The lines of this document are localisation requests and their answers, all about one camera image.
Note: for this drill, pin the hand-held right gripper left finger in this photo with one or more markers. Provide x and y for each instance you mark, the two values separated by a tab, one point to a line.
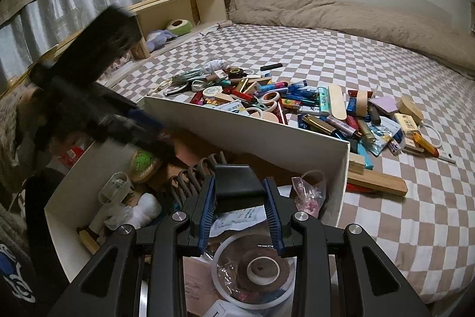
207	213

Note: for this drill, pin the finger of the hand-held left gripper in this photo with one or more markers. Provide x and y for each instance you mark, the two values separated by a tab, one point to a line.
144	118

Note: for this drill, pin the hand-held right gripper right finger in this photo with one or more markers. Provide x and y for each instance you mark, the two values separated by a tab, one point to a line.
272	213

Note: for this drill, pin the black rectangular case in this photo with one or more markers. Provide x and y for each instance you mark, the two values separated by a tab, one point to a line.
237	187

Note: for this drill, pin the white storage box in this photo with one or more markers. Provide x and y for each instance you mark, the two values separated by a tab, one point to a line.
241	131

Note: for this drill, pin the white printed paper packet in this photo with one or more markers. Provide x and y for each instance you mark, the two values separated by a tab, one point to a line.
237	218

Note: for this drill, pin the red doll in clear case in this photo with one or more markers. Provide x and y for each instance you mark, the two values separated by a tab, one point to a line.
118	62

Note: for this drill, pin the brown hair claw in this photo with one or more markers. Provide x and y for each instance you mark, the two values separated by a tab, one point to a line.
193	176

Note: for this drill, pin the bag of pink beads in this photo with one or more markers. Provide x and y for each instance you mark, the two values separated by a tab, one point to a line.
310	196

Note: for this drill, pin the brown tape roll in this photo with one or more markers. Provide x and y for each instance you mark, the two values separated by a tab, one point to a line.
241	259

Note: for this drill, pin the floral face mask packet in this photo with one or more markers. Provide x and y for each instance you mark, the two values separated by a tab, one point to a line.
185	75

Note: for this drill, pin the small white plush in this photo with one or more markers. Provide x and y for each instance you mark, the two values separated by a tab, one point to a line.
146	209

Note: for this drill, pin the round tin green label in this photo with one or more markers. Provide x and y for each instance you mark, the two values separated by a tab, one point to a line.
212	91

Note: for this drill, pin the white plastic holder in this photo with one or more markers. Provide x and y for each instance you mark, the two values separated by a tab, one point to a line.
115	187

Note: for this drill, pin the purple plush toy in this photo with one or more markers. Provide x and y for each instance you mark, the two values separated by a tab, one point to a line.
157	39

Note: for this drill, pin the patterned sock ball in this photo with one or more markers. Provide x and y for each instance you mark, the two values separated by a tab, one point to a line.
213	64

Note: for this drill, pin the white blue foil sachet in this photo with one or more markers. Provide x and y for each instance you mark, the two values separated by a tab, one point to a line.
232	107

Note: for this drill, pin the notched wooden block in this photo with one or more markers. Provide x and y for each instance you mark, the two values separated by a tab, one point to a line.
356	164

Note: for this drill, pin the green plush toy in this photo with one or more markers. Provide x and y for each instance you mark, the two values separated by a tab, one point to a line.
178	26

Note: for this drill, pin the pile of colourful lighters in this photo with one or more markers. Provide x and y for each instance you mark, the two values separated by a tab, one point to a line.
315	124

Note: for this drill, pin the black tape roll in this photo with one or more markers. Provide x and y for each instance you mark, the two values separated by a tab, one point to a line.
235	75

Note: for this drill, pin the long wooden block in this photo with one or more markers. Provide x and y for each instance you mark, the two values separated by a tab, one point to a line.
382	185

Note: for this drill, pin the green mint packet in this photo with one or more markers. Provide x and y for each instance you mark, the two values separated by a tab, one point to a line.
323	101

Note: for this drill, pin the small wooden piece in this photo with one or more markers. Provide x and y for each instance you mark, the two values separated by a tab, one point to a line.
88	241

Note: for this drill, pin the wide wooden stick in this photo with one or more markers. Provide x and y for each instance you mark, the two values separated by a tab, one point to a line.
337	101

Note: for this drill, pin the wooden bedside shelf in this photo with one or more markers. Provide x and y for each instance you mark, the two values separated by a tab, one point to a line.
207	3

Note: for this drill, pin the white sachet yellow print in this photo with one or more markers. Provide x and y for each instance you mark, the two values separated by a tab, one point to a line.
382	133

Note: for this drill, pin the purple sticky notes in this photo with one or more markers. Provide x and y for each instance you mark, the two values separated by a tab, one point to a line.
384	105

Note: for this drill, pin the cream printed box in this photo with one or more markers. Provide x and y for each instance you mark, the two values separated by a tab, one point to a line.
405	122

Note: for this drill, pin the yellow box cutter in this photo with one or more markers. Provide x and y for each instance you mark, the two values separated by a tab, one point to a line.
423	142

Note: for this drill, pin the curved wooden piece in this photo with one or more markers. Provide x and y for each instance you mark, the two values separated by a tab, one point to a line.
410	109

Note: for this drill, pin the checkered bed sheet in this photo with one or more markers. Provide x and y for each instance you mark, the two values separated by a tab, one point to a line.
371	60

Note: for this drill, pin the beige quilt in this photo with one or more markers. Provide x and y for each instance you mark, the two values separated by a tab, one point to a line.
334	12

